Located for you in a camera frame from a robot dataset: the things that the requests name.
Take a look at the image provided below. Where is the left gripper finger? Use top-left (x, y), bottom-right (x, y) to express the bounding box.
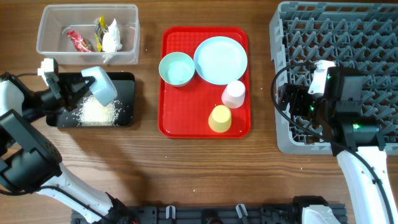
top-left (65, 88), bottom-right (90, 111)
top-left (71, 76), bottom-right (96, 90)

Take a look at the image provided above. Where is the white rice pile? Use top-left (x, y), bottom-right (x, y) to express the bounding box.
top-left (72, 95), bottom-right (122, 126)

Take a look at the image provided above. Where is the red silver snack wrapper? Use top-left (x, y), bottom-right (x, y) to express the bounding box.
top-left (67, 30), bottom-right (92, 52)

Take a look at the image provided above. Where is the white tissue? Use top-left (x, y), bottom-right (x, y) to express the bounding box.
top-left (102, 19), bottom-right (123, 63)

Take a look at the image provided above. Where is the pink plastic cup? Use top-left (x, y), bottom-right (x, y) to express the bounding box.
top-left (221, 80), bottom-right (246, 109)

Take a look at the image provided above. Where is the yellow plastic cup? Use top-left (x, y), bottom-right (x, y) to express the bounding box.
top-left (208, 105), bottom-right (232, 133)

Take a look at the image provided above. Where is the mint green bowl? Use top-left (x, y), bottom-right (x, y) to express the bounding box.
top-left (159, 52), bottom-right (195, 86)

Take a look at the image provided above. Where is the yellow candy wrapper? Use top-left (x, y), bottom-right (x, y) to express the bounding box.
top-left (95, 16), bottom-right (107, 52)

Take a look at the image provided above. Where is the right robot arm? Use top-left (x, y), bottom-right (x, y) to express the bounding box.
top-left (271, 64), bottom-right (397, 223)

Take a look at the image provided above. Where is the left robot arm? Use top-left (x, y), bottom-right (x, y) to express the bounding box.
top-left (1, 72), bottom-right (139, 223)

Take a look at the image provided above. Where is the grey dishwasher rack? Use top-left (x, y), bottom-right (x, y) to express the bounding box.
top-left (269, 1), bottom-right (397, 155)

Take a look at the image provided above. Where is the black plastic tray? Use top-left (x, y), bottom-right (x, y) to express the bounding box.
top-left (46, 72), bottom-right (135, 128)

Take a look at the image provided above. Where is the clear plastic bin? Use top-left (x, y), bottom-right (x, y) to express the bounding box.
top-left (36, 4), bottom-right (140, 65)

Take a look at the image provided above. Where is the light blue plate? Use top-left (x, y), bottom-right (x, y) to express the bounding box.
top-left (193, 36), bottom-right (248, 85)

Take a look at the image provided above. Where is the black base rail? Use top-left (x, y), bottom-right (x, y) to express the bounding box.
top-left (70, 203), bottom-right (346, 224)

